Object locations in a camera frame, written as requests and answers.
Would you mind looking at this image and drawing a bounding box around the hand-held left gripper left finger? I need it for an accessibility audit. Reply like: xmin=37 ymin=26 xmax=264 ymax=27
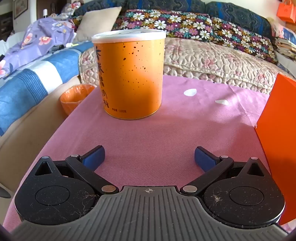
xmin=34 ymin=145 xmax=119 ymax=196

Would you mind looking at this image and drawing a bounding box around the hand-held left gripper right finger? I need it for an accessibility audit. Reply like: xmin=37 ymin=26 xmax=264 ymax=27
xmin=180 ymin=146 xmax=266 ymax=197

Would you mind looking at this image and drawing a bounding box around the orange cardboard box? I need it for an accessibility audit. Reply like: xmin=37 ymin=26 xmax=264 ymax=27
xmin=255 ymin=73 xmax=296 ymax=226

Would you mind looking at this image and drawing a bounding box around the pink tablecloth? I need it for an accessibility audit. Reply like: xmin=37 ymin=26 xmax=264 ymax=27
xmin=0 ymin=74 xmax=296 ymax=234

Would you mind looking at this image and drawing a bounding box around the orange lined waste bin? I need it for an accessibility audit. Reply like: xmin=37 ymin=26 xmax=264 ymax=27
xmin=60 ymin=84 xmax=96 ymax=116

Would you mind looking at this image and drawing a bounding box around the beige sofa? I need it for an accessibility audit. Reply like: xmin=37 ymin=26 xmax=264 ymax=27
xmin=0 ymin=75 xmax=81 ymax=192

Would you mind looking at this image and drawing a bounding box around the orange canister with white lid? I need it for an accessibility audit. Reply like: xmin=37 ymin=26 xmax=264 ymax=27
xmin=91 ymin=29 xmax=166 ymax=120

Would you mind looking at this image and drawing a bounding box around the beige quilted bedspread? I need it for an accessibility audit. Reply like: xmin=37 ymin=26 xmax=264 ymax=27
xmin=79 ymin=37 xmax=296 ymax=94

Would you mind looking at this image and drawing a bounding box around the blue white striped blanket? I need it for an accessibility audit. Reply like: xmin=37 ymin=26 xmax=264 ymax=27
xmin=0 ymin=41 xmax=94 ymax=137

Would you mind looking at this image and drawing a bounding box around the floral daisy print cushion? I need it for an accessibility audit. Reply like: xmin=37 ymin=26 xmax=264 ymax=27
xmin=113 ymin=10 xmax=213 ymax=42
xmin=210 ymin=17 xmax=278 ymax=64

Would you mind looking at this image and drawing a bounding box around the purple floral cloth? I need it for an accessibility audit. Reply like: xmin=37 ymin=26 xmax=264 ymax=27
xmin=0 ymin=17 xmax=75 ymax=78

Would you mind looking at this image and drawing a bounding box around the beige pillow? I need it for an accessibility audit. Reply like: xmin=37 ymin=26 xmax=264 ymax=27
xmin=73 ymin=6 xmax=122 ymax=42

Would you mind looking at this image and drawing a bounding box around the stack of magazines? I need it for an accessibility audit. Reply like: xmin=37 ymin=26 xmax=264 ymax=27
xmin=272 ymin=23 xmax=296 ymax=70

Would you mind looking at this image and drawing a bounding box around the blue patterned sofa back cushion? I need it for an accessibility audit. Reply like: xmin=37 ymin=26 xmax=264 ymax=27
xmin=74 ymin=0 xmax=206 ymax=17
xmin=205 ymin=1 xmax=273 ymax=39

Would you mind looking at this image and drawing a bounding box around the orange gift bag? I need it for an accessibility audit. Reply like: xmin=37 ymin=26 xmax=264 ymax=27
xmin=277 ymin=0 xmax=296 ymax=24

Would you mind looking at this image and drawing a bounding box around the wall picture frame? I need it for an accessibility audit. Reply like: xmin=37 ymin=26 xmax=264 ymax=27
xmin=13 ymin=0 xmax=23 ymax=19

